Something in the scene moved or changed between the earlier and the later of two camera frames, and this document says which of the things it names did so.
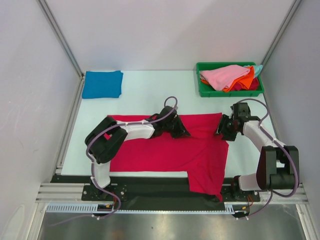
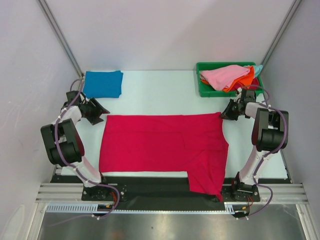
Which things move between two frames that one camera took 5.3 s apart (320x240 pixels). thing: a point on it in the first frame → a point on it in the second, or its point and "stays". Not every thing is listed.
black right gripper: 223,127 → 231,110
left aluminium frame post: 46,9 stays
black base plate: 157,189 stays
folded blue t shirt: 102,84 stays
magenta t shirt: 204,154 stays
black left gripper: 181,130 → 98,110
